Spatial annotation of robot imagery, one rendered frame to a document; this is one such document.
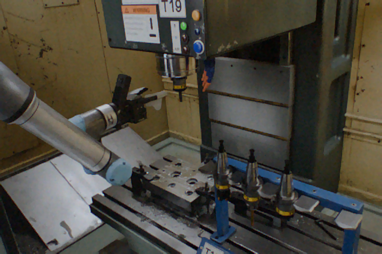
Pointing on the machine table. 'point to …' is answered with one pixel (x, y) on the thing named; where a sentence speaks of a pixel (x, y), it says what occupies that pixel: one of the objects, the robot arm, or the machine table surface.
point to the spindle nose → (176, 65)
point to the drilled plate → (191, 201)
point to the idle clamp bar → (268, 207)
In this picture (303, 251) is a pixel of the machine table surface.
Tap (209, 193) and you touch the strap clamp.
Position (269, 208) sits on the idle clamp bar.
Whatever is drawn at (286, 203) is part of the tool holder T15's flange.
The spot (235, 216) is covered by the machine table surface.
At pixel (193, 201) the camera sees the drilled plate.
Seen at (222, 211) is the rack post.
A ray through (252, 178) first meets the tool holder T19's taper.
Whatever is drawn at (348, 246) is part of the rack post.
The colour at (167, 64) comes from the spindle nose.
